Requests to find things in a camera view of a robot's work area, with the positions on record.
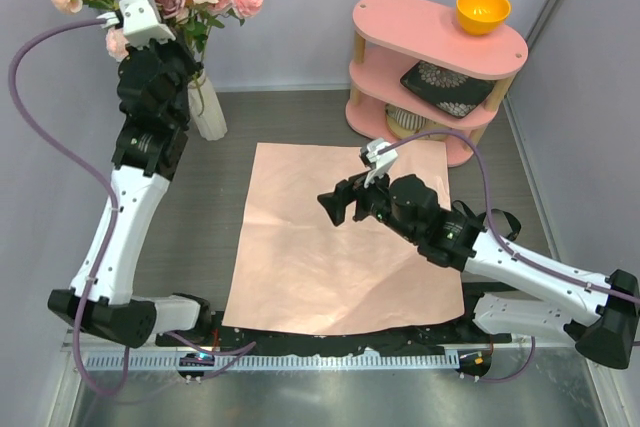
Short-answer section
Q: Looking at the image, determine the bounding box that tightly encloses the aluminium frame rail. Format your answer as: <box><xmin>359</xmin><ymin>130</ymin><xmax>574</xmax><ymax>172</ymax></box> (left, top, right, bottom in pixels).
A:
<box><xmin>62</xmin><ymin>310</ymin><xmax>614</xmax><ymax>353</ymax></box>

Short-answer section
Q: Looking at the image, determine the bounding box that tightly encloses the striped ceramic bowl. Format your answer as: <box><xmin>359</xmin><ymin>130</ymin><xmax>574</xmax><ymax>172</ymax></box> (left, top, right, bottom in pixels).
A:
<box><xmin>385</xmin><ymin>104</ymin><xmax>437</xmax><ymax>139</ymax></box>

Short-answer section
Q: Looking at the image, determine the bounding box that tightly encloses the pink three-tier shelf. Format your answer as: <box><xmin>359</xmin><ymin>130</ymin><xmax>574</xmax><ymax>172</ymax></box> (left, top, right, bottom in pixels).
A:
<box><xmin>345</xmin><ymin>0</ymin><xmax>528</xmax><ymax>167</ymax></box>

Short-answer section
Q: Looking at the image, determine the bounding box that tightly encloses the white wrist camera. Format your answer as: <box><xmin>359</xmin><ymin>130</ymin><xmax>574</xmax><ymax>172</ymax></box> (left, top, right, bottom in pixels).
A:
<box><xmin>360</xmin><ymin>138</ymin><xmax>398</xmax><ymax>188</ymax></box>
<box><xmin>97</xmin><ymin>0</ymin><xmax>176</xmax><ymax>50</ymax></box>

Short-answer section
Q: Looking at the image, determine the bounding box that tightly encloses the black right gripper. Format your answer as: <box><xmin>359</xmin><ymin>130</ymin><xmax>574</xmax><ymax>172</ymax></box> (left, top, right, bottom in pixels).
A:
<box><xmin>318</xmin><ymin>162</ymin><xmax>419</xmax><ymax>243</ymax></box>

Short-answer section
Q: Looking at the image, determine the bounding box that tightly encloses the white perforated cable duct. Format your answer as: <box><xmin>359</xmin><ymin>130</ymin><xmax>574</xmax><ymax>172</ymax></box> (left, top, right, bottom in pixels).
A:
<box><xmin>84</xmin><ymin>350</ymin><xmax>461</xmax><ymax>372</ymax></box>

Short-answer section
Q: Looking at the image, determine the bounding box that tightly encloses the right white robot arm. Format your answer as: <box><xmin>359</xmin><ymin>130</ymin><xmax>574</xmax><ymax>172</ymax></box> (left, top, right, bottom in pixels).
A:
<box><xmin>317</xmin><ymin>174</ymin><xmax>639</xmax><ymax>370</ymax></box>

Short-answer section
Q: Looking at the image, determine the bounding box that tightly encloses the black ribbon with gold lettering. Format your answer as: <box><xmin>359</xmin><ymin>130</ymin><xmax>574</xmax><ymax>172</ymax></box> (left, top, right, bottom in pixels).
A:
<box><xmin>452</xmin><ymin>200</ymin><xmax>522</xmax><ymax>241</ymax></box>

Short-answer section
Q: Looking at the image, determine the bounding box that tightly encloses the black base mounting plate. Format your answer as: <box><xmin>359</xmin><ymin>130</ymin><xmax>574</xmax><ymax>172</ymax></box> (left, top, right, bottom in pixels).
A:
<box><xmin>154</xmin><ymin>309</ymin><xmax>501</xmax><ymax>358</ymax></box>

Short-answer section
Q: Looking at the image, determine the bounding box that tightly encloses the pink wrapping paper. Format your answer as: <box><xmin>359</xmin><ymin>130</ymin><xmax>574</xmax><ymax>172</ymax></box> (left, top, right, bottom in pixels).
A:
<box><xmin>223</xmin><ymin>143</ymin><xmax>464</xmax><ymax>336</ymax></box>

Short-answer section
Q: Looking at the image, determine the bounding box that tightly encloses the white ribbed ceramic vase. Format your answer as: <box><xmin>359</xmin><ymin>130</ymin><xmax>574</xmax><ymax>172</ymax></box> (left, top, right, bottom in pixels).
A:
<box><xmin>188</xmin><ymin>70</ymin><xmax>227</xmax><ymax>141</ymax></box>

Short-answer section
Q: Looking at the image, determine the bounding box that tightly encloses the black floral square plate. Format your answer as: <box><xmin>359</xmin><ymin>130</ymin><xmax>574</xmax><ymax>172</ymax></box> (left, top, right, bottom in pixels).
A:
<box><xmin>400</xmin><ymin>61</ymin><xmax>496</xmax><ymax>119</ymax></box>

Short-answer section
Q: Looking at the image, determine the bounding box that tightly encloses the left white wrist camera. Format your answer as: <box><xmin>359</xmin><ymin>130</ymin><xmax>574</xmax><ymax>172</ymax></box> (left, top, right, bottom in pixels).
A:
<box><xmin>97</xmin><ymin>0</ymin><xmax>176</xmax><ymax>50</ymax></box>

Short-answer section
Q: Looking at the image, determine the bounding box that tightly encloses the light pink peony stem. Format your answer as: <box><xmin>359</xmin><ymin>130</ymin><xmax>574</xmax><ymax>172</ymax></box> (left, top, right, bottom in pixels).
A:
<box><xmin>105</xmin><ymin>27</ymin><xmax>129</xmax><ymax>62</ymax></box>

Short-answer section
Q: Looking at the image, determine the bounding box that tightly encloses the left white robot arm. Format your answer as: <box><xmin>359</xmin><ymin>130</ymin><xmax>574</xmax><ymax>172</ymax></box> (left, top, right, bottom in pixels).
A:
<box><xmin>47</xmin><ymin>40</ymin><xmax>213</xmax><ymax>348</ymax></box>

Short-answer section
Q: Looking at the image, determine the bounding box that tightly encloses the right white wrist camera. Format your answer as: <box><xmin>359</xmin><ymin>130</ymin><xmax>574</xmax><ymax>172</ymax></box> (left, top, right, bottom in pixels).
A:
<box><xmin>360</xmin><ymin>138</ymin><xmax>398</xmax><ymax>188</ymax></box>

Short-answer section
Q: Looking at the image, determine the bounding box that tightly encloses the orange plastic bowl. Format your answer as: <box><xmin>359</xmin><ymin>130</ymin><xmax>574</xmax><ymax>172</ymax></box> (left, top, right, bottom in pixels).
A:
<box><xmin>456</xmin><ymin>0</ymin><xmax>511</xmax><ymax>36</ymax></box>

